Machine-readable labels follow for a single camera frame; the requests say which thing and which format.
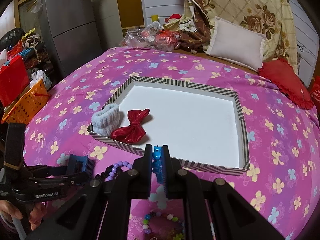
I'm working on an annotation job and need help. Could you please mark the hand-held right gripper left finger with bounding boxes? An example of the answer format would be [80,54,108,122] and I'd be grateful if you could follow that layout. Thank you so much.
[25,144,153,240]

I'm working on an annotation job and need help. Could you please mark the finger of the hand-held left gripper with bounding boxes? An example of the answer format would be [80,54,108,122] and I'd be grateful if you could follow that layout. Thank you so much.
[27,174,90,189]
[24,164,69,178]

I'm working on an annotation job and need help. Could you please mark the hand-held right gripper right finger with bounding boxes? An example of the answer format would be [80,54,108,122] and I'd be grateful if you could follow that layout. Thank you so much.
[161,144,285,240]

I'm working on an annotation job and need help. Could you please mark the blue bead bracelet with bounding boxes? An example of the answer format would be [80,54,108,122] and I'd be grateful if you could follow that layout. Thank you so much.
[152,145,164,184]

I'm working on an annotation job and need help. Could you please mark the blue hair claw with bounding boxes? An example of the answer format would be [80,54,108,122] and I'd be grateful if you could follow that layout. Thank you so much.
[65,154,95,180]

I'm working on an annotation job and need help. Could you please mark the purple bead bracelet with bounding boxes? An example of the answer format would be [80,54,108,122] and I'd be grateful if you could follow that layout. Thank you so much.
[105,161,134,182]

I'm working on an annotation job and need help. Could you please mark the striped shallow tray box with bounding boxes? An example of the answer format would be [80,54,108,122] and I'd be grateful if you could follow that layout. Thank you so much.
[87,76,250,176]

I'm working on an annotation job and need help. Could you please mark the multicolour round bead bracelet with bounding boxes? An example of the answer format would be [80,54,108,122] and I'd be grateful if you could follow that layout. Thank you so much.
[142,211,185,240]

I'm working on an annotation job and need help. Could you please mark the person's left hand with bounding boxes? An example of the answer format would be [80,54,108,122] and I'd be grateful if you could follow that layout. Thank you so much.
[0,200,47,233]

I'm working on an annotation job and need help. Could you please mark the shiny red bow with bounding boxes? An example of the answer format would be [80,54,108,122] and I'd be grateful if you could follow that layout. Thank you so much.
[110,109,150,144]

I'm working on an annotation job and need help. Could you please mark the white towelling wristband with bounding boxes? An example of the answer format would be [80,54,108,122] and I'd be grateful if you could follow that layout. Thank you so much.
[91,103,120,138]

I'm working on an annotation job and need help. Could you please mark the orange plastic basket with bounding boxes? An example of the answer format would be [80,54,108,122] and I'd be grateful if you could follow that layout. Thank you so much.
[1,79,50,125]

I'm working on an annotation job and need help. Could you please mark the white plastic bag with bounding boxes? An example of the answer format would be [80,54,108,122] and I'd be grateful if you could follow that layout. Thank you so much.
[30,70,52,90]

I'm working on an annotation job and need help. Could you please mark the red paper bag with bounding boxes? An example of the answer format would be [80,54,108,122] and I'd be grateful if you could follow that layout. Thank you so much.
[0,55,30,107]

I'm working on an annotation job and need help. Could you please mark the red snack packaging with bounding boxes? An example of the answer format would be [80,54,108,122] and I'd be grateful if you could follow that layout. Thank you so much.
[154,30,180,52]

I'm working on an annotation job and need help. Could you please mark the clear plastic bags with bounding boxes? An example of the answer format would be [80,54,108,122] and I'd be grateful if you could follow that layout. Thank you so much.
[124,21,163,49]

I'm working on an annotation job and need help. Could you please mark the pile of colourful cloths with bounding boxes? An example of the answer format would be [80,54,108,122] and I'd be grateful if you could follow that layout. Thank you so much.
[21,29,47,64]

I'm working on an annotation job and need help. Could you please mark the black bag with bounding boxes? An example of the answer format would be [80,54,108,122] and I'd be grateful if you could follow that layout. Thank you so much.
[0,28,25,52]

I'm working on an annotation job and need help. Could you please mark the grey refrigerator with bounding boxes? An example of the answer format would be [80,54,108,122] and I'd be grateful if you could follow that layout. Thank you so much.
[37,0,104,80]

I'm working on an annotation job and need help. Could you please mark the white pillow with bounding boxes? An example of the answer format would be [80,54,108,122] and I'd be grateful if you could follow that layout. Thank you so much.
[205,16,267,72]

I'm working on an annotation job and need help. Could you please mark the red frilled heart cushion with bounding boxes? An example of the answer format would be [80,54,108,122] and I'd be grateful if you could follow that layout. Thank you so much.
[258,59,315,109]

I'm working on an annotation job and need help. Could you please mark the red santa plush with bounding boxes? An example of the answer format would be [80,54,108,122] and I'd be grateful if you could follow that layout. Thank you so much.
[164,14,183,24]

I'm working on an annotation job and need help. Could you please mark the brown wooden door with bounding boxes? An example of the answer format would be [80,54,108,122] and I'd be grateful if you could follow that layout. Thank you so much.
[115,0,146,30]

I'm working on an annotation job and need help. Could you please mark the cream rose print quilt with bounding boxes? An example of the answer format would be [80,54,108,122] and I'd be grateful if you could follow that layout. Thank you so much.
[182,0,299,74]

